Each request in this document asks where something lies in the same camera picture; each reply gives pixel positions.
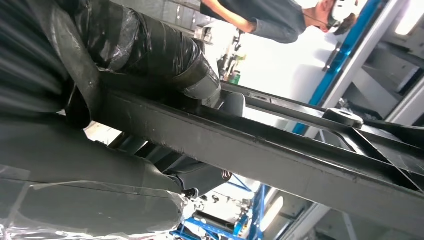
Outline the blue steel column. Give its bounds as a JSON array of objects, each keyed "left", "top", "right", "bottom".
[{"left": 293, "top": 0, "right": 382, "bottom": 135}]

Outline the blue steel rack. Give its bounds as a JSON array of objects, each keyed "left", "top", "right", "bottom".
[{"left": 170, "top": 173, "right": 271, "bottom": 240}]

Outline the person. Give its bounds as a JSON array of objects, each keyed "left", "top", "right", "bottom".
[{"left": 200, "top": 0, "right": 360, "bottom": 45}]

